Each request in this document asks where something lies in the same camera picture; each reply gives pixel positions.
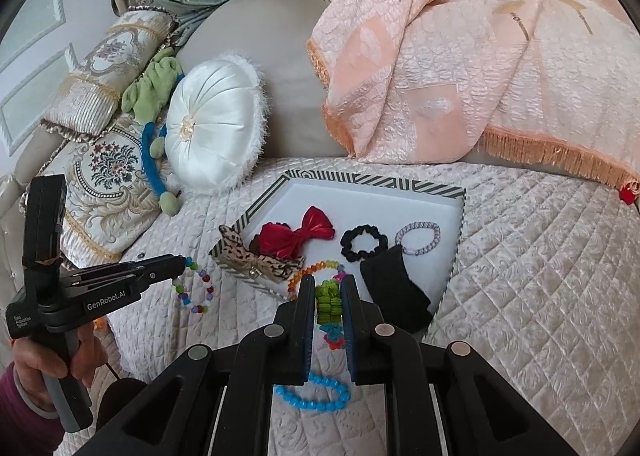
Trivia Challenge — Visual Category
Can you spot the pastel multicolour beaded bracelet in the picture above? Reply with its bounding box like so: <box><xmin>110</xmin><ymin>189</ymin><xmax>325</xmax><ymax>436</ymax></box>
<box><xmin>170</xmin><ymin>255</ymin><xmax>216</xmax><ymax>315</ymax></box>

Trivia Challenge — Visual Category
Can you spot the black velvet pouch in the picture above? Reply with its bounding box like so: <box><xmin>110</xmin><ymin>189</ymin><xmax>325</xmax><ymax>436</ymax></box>
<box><xmin>360</xmin><ymin>245</ymin><xmax>433</xmax><ymax>334</ymax></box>

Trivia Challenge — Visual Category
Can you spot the leopard print bow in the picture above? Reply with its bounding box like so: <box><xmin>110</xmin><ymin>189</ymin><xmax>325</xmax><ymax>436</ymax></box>
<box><xmin>218</xmin><ymin>225</ymin><xmax>305</xmax><ymax>283</ymax></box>

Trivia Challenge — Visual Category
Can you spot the orange rainbow beaded bracelet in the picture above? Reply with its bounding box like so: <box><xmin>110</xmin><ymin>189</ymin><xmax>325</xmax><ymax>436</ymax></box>
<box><xmin>285</xmin><ymin>259</ymin><xmax>350</xmax><ymax>302</ymax></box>

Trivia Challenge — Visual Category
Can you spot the green blue beaded bracelet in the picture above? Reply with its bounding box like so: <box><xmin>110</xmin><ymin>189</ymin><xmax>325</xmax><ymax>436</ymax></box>
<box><xmin>314</xmin><ymin>277</ymin><xmax>350</xmax><ymax>352</ymax></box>

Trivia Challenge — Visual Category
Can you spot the red velvet bow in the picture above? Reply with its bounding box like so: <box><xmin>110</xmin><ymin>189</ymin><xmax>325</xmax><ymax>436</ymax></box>
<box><xmin>248</xmin><ymin>206</ymin><xmax>335</xmax><ymax>261</ymax></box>

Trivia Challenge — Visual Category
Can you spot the black scrunchie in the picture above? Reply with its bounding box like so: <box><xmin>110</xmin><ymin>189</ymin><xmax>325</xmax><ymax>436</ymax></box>
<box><xmin>340</xmin><ymin>224</ymin><xmax>390</xmax><ymax>263</ymax></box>

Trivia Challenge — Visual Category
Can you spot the maroon sleeve forearm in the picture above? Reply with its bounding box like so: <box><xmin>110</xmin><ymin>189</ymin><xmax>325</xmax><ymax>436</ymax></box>
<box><xmin>0</xmin><ymin>363</ymin><xmax>64</xmax><ymax>455</ymax></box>

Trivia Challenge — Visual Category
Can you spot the left hand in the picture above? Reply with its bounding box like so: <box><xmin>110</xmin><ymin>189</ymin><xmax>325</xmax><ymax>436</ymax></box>
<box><xmin>13</xmin><ymin>323</ymin><xmax>107</xmax><ymax>412</ymax></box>

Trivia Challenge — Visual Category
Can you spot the embroidered floral square pillow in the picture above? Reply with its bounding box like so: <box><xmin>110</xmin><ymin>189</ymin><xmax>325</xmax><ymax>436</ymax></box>
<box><xmin>39</xmin><ymin>115</ymin><xmax>160</xmax><ymax>268</ymax></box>

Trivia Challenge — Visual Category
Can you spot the pink quilted bedspread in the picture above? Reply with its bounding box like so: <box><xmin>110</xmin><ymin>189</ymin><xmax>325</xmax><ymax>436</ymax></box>
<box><xmin>106</xmin><ymin>158</ymin><xmax>639</xmax><ymax>455</ymax></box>

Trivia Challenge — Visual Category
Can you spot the embroidered bolster pillow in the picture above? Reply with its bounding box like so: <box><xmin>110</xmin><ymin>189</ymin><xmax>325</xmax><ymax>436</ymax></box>
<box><xmin>40</xmin><ymin>10</ymin><xmax>175</xmax><ymax>142</ymax></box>

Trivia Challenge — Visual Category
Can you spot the green blue plush toy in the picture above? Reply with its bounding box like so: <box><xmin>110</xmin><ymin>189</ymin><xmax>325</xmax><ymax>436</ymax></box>
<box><xmin>120</xmin><ymin>48</ymin><xmax>184</xmax><ymax>216</ymax></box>

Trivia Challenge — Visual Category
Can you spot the white round satin cushion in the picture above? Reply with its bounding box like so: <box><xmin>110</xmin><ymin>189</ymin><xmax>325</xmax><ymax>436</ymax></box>
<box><xmin>165</xmin><ymin>53</ymin><xmax>269</xmax><ymax>194</ymax></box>

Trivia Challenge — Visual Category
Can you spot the striped tray with white base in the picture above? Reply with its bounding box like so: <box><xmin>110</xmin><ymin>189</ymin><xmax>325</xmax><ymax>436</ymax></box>
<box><xmin>210</xmin><ymin>170</ymin><xmax>465</xmax><ymax>334</ymax></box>

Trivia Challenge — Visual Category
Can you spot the small red object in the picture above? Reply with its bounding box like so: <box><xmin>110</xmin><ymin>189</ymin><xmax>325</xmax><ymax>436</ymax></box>
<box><xmin>618</xmin><ymin>185</ymin><xmax>639</xmax><ymax>206</ymax></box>

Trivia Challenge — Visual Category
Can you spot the beige upholstered headboard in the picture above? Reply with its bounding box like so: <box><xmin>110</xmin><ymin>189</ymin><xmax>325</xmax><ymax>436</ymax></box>
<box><xmin>178</xmin><ymin>0</ymin><xmax>347</xmax><ymax>158</ymax></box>

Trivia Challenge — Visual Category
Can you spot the peach fringed blanket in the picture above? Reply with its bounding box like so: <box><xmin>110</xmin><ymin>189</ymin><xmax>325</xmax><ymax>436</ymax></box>
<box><xmin>308</xmin><ymin>0</ymin><xmax>639</xmax><ymax>191</ymax></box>

